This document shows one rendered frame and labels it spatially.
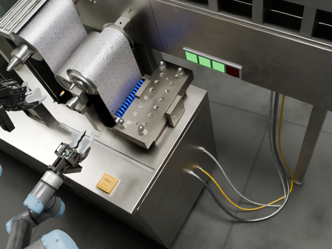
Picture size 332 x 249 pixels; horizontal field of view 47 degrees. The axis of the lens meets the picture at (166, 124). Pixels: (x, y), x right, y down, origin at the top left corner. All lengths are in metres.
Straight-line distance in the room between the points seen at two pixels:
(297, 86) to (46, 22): 0.97
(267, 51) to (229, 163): 1.38
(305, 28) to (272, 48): 0.15
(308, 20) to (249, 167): 1.55
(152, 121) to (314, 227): 1.30
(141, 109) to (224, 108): 1.25
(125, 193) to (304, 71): 0.85
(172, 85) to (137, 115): 0.21
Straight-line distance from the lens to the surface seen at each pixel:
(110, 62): 1.51
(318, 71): 1.31
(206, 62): 1.52
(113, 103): 1.62
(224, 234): 2.43
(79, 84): 1.49
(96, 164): 1.72
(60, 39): 1.62
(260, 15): 1.22
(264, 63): 1.37
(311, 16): 1.16
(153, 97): 1.65
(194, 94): 1.78
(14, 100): 1.28
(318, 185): 2.57
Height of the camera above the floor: 2.36
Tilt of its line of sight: 58 degrees down
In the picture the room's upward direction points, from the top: 20 degrees counter-clockwise
